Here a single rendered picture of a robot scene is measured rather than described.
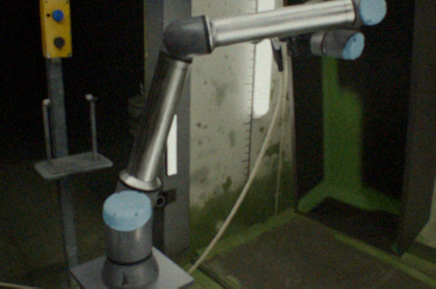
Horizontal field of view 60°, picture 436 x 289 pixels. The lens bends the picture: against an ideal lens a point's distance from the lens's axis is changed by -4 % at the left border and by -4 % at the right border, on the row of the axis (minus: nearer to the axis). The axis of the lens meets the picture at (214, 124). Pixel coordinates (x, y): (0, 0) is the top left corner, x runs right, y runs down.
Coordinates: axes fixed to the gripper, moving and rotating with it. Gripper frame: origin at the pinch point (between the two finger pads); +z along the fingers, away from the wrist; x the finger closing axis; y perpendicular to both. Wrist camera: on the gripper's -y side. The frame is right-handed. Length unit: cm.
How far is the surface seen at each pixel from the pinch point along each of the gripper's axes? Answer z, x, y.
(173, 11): 62, 3, -7
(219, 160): 59, 2, 86
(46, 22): 80, -53, -23
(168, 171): 59, -34, 69
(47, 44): 80, -57, -15
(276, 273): 13, -16, 143
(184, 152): 61, -19, 66
